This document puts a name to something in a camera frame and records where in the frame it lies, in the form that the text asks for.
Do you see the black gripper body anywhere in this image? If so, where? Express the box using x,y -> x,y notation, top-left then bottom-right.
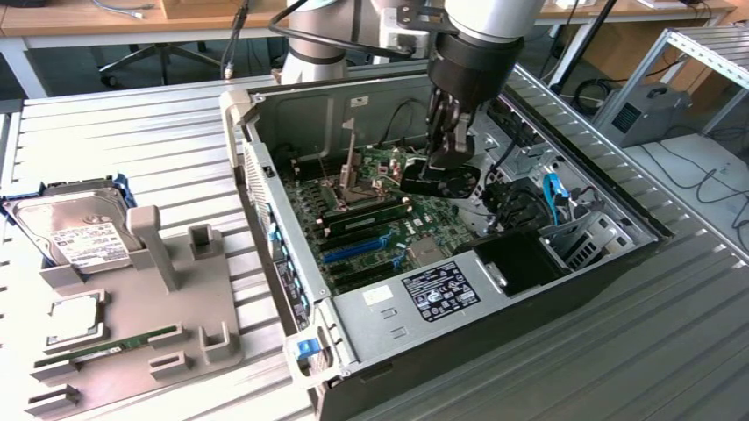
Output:
425,32 -> 526,110

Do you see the black NVIDIA graphics card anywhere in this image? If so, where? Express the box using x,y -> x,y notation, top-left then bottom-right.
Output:
338,116 -> 487,202

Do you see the tall metal disk bay cage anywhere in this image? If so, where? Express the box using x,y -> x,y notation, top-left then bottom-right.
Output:
461,76 -> 566,211

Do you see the green motherboard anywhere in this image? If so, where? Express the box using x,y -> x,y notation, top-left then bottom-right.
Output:
274,144 -> 481,295

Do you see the CPU socket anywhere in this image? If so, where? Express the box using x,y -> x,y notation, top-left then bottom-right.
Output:
318,174 -> 389,212

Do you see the black stand pole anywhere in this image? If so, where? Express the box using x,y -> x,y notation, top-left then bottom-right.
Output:
552,0 -> 621,91

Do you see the green RAM stick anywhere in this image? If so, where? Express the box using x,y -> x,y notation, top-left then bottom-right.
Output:
321,199 -> 413,238
33,324 -> 178,369

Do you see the silver chipset heatsink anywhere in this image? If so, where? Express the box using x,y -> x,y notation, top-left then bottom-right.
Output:
407,239 -> 457,266

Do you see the black plastic box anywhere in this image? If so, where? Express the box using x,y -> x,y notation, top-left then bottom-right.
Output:
471,231 -> 574,300

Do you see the blue expansion slot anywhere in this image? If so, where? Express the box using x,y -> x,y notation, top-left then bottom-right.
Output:
319,232 -> 394,265

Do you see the low metal disk bay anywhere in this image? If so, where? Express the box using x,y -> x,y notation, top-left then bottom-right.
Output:
535,209 -> 637,274

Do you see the grey control box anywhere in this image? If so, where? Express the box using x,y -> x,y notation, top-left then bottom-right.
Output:
610,82 -> 694,149

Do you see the grey power supply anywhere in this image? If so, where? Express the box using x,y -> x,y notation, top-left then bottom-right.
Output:
319,252 -> 517,374

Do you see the open grey PC case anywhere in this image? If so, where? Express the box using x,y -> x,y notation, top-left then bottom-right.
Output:
219,65 -> 674,421

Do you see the wooden box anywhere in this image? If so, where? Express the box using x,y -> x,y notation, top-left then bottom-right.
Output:
160,0 -> 239,21

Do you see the office chair base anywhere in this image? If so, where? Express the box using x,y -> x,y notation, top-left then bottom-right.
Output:
98,41 -> 207,88

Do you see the grey plastic parts rack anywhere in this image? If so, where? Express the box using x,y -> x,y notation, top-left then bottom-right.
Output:
23,204 -> 246,417

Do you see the hard disk in blue carrier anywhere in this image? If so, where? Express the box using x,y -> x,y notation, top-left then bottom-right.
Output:
0,173 -> 139,275

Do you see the silver CPU chip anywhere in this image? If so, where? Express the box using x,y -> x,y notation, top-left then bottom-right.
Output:
45,300 -> 102,346

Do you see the black looped wire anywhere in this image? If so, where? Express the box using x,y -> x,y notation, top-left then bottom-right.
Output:
378,99 -> 433,153

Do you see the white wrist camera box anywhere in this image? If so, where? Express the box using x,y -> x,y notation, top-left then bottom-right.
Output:
383,7 -> 433,56

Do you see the black wire bundle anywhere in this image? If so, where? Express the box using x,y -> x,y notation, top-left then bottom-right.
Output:
483,175 -> 549,233

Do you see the blue wire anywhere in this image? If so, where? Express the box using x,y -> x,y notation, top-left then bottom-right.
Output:
542,172 -> 574,225

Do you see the coiled black cable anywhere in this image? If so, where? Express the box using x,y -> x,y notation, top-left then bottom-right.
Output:
572,77 -> 613,113

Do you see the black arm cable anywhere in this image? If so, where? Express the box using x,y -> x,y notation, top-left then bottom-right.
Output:
267,0 -> 414,56

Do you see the wooden desk white frame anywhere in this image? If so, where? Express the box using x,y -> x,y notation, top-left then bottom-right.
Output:
535,0 -> 740,91
0,0 -> 291,101

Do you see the hanging cable with plug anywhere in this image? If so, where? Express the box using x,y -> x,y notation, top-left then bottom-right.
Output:
223,0 -> 251,81

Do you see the aluminium profile frame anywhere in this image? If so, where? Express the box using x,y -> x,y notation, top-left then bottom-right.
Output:
593,25 -> 749,137

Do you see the long black cable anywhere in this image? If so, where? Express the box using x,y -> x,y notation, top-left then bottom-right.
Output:
637,139 -> 749,229

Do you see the grey cable on desk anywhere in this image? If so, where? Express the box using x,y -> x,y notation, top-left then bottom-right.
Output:
90,0 -> 155,19

